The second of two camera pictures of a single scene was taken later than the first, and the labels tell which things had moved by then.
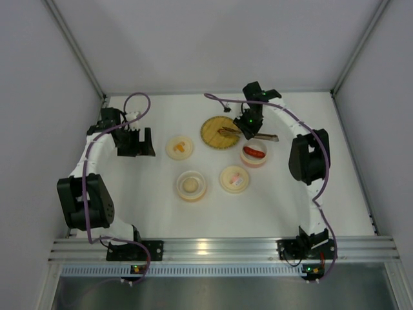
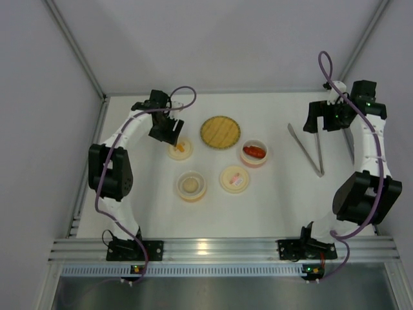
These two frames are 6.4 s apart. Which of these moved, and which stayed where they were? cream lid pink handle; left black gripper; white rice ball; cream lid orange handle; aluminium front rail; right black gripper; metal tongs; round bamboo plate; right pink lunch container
Moved: metal tongs; right black gripper; left black gripper
Stayed: aluminium front rail; right pink lunch container; cream lid orange handle; white rice ball; round bamboo plate; cream lid pink handle
